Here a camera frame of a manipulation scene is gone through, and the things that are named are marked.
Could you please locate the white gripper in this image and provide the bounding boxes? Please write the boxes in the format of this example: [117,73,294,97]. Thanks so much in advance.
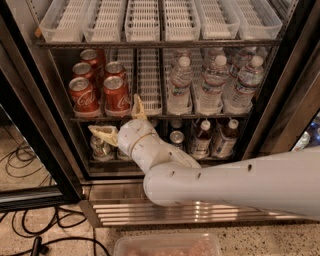
[88,94,160,157]

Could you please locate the top shelf tray far right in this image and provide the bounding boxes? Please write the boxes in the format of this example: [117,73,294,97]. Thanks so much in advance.
[230,0,282,40]

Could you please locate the right blue pepsi can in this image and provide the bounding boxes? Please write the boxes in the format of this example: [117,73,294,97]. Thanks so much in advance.
[169,130,185,150]

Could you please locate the brown tea bottle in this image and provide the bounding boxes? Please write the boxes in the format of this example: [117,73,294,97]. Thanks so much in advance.
[189,120,212,159]
[212,119,239,158]

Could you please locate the water bottle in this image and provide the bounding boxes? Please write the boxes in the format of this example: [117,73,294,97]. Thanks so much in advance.
[168,56,193,114]
[199,55,229,115]
[222,56,264,114]

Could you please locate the coke can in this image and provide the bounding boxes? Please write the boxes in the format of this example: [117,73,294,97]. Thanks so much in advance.
[103,76,130,117]
[72,62,101,98]
[105,61,127,81]
[69,77,101,118]
[80,49,103,78]

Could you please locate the top shelf tray far left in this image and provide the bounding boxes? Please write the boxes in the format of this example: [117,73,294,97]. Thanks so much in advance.
[39,0,90,43]

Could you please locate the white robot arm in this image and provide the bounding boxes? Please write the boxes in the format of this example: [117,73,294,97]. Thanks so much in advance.
[89,96,320,220]

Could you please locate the front middle water bottle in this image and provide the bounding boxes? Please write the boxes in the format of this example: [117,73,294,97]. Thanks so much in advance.
[199,55,229,115]

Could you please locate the front left water bottle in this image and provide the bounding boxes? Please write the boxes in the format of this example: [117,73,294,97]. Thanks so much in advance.
[168,56,193,114]

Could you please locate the open fridge glass door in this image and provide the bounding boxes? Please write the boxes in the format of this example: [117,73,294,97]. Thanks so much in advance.
[0,17,81,212]

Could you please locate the front left green soda can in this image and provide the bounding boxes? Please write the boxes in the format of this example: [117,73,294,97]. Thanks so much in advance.
[90,136,113,161]

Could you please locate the black floor cables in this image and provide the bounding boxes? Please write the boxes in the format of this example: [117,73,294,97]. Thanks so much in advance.
[0,139,111,256]

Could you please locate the stainless fridge bottom grille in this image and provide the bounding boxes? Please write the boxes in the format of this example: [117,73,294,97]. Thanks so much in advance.
[80,180,297,227]

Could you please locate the left brown tea bottle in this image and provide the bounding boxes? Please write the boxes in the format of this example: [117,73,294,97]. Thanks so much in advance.
[189,120,212,159]

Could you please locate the front right water bottle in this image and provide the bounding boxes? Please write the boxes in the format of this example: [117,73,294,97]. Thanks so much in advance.
[222,56,264,114]

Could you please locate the empty white middle shelf tray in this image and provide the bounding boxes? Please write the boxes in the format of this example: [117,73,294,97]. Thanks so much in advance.
[137,49,162,116]

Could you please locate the right brown tea bottle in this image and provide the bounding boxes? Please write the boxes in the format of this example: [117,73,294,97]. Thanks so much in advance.
[212,119,239,158]

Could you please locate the front right green soda can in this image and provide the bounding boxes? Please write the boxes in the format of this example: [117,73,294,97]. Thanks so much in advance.
[117,148,130,161]

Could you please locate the clear plastic food container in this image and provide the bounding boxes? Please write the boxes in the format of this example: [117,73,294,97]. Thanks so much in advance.
[113,233,222,256]

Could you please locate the cans behind right door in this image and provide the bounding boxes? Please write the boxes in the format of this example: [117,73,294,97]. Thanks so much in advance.
[292,113,320,151]

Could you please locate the green soda can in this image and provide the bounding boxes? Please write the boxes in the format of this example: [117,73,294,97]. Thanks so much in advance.
[117,148,130,161]
[90,136,113,161]

